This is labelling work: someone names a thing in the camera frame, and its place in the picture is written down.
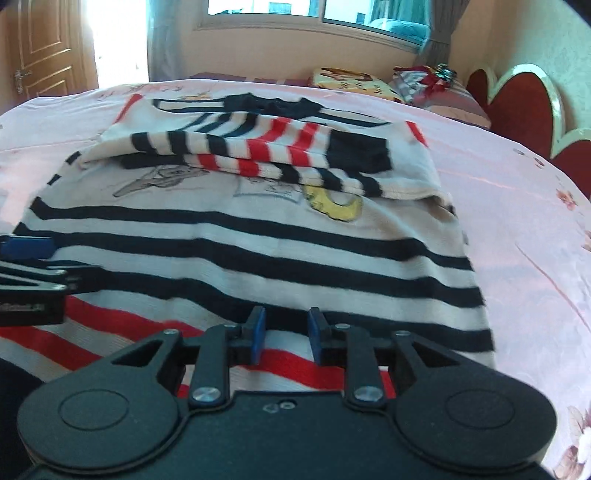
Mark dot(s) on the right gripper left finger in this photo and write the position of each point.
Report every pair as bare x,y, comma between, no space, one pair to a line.
254,331

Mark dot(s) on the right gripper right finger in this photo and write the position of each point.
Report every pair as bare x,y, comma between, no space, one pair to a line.
319,333

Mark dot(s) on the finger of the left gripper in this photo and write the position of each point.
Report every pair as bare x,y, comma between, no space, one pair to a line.
25,248

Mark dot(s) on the striped knit sweater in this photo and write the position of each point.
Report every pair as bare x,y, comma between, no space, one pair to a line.
193,211

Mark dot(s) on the brown wooden door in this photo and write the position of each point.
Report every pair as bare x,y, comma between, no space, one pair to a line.
46,51

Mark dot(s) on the pink floral bed sheet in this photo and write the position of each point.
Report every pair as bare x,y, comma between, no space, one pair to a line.
175,406

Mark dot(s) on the yellow red folded blanket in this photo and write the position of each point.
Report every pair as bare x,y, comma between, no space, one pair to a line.
353,82

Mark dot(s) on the grey left curtain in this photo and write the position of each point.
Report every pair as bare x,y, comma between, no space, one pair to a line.
163,51

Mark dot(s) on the grey curtain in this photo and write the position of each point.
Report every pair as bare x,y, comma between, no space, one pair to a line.
163,51
442,21

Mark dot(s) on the striped pillow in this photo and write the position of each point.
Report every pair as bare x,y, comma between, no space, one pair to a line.
419,87

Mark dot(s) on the shiny ribbon bow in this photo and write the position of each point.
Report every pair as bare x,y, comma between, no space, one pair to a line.
445,74

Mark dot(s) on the red heart-shaped headboard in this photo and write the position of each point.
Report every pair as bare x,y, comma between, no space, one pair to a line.
524,105

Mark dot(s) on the grey right curtain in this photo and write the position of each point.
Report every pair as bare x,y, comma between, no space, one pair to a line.
442,21

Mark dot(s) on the window with frame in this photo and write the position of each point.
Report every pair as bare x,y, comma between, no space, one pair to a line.
384,21

